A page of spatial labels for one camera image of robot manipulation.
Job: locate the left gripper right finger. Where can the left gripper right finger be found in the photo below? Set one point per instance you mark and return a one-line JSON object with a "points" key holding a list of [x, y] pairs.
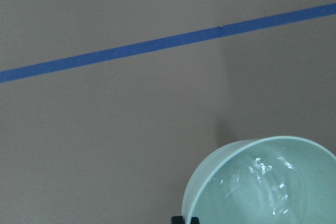
{"points": [[194, 221]]}

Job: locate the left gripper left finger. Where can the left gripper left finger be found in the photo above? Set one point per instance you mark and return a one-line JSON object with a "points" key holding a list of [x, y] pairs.
{"points": [[177, 221]]}

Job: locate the light green bowl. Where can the light green bowl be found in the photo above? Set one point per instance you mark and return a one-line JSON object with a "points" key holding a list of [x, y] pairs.
{"points": [[282, 179]]}

